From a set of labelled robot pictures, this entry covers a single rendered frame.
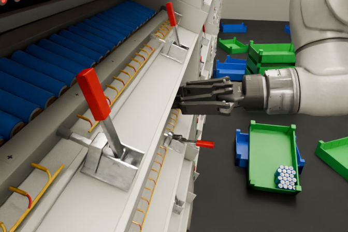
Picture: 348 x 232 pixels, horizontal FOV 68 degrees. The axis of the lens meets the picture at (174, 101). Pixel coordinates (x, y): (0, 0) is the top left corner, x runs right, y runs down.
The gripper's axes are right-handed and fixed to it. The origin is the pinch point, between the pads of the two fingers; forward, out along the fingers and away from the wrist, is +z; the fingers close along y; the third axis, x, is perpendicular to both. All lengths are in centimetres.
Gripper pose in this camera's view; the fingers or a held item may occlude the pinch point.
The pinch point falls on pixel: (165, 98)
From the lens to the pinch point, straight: 56.2
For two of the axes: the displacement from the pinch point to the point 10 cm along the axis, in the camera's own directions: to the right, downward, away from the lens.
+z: -9.7, 0.5, 2.3
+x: 1.6, 8.7, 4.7
